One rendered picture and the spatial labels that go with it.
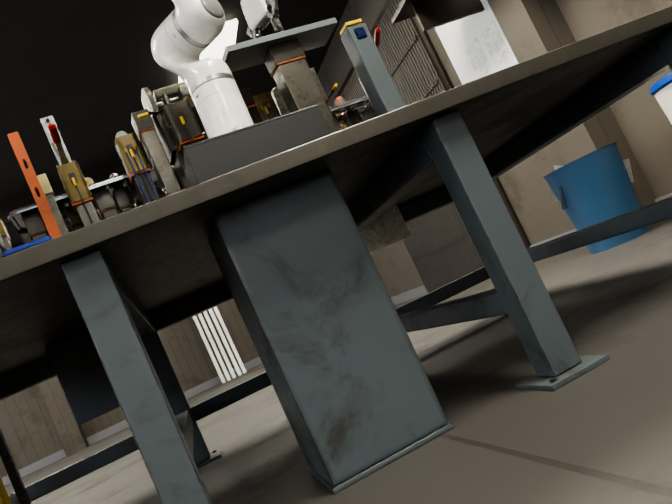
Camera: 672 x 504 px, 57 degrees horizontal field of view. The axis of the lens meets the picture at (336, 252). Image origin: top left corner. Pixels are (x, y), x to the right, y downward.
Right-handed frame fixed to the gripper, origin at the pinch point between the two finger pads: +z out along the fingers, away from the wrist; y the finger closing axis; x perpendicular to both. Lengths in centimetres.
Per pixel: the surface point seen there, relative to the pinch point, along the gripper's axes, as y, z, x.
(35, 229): 55, 25, 68
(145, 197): 28, 32, 46
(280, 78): -0.4, 14.2, 4.1
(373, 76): -12.5, 23.1, -21.4
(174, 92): 22.5, 3.2, 25.4
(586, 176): 30, 77, -211
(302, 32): -9.1, 4.5, -4.0
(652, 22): -81, 52, -45
